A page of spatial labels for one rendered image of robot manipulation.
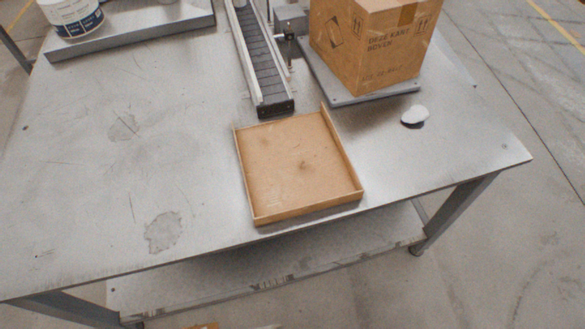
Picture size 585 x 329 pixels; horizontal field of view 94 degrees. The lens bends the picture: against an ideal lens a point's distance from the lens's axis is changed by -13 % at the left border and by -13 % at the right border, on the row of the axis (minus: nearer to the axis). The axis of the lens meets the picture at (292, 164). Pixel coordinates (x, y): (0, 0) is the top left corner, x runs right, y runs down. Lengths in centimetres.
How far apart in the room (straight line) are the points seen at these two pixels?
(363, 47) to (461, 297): 125
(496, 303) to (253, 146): 137
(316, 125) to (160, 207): 46
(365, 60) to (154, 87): 67
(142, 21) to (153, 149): 63
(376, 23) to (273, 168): 43
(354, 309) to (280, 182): 90
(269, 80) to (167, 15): 59
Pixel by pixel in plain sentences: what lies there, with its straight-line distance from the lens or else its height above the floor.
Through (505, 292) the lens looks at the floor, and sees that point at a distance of 181.
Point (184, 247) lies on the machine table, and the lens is 74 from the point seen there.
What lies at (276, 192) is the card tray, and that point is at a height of 83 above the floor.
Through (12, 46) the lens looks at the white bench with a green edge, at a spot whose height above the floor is 35.
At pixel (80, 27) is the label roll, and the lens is 144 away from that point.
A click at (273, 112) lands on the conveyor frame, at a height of 84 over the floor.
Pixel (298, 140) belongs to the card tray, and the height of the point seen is 83.
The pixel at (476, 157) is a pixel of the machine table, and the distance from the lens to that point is 94.
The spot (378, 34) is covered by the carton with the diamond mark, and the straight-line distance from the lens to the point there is 84.
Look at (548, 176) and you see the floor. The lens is 233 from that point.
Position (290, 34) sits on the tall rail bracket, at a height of 96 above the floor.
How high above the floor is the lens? 149
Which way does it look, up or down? 55 degrees down
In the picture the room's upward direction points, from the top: 2 degrees counter-clockwise
